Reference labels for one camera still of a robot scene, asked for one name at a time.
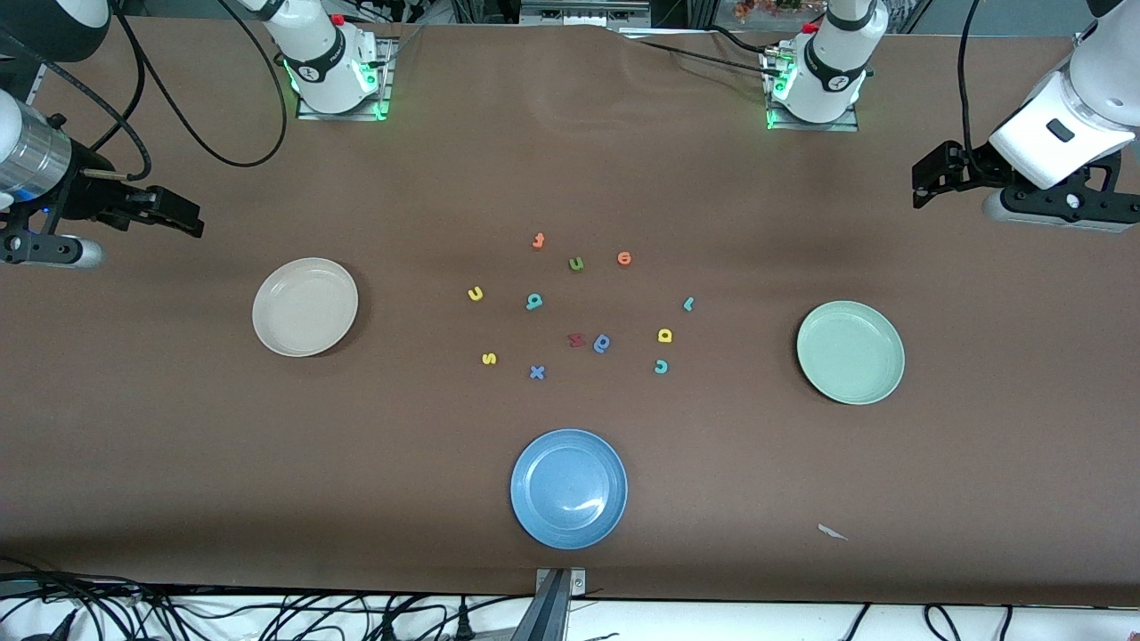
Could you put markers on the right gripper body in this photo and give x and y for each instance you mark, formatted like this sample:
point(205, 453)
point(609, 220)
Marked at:
point(89, 190)

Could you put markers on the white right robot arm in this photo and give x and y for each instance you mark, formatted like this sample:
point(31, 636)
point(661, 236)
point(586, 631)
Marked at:
point(325, 62)

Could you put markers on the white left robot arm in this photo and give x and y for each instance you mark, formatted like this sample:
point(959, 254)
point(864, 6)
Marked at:
point(828, 85)

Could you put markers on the beige brown round plate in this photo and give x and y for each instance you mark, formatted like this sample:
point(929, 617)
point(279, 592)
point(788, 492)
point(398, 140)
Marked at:
point(305, 307)

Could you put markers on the light green round plate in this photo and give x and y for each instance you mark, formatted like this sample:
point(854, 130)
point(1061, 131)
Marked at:
point(850, 352)

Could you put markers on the brown table cover sheet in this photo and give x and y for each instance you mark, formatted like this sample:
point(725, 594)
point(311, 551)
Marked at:
point(178, 445)

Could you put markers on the orange artificial flowers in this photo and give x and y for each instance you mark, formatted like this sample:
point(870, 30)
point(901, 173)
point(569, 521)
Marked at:
point(766, 9)

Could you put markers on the small white paper scrap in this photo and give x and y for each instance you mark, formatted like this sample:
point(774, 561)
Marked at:
point(832, 532)

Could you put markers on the blue foam letter a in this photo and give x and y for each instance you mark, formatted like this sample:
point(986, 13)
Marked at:
point(602, 344)

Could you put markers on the blue round plate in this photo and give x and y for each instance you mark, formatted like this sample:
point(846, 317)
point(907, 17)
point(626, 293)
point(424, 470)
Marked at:
point(568, 489)

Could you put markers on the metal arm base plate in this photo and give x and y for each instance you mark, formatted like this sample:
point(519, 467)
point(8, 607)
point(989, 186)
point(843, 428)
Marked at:
point(307, 111)
point(842, 125)

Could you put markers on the aluminium frame rail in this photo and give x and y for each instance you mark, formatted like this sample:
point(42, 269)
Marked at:
point(36, 80)

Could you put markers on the aluminium frame profile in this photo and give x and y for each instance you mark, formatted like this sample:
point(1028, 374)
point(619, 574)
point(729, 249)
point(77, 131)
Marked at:
point(583, 11)

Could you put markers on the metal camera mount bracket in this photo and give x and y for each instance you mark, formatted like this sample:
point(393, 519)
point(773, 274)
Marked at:
point(557, 588)

